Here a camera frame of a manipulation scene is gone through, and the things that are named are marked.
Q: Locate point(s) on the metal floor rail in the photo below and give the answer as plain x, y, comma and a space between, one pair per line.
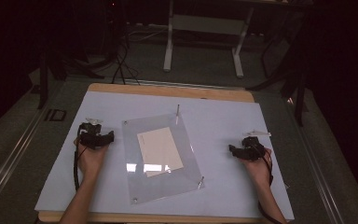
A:
320, 168
9, 165
180, 84

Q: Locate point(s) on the white metal desk frame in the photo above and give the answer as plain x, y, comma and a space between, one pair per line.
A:
205, 25

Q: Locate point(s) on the photo card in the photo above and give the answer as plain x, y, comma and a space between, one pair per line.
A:
160, 151

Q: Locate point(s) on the person's right hand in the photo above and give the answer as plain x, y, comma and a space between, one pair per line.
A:
259, 171

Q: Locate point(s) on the dark equipment stand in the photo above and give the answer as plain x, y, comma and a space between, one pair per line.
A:
105, 37

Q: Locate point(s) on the black stand with legs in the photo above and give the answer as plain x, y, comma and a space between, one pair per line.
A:
289, 71

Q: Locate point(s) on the metal frame stand pin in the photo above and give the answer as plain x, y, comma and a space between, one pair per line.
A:
177, 113
201, 183

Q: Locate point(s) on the clear acrylic photo frame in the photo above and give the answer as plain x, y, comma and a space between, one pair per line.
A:
161, 186

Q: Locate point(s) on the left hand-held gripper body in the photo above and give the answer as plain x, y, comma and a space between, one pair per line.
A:
90, 137

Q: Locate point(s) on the black floor box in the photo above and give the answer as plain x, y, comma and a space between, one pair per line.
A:
55, 115

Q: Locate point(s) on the white table sheet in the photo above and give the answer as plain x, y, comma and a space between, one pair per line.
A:
223, 124

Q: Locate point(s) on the person's left hand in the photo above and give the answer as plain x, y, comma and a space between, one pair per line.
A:
90, 161

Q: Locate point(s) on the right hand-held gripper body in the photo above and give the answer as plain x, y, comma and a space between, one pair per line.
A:
253, 149

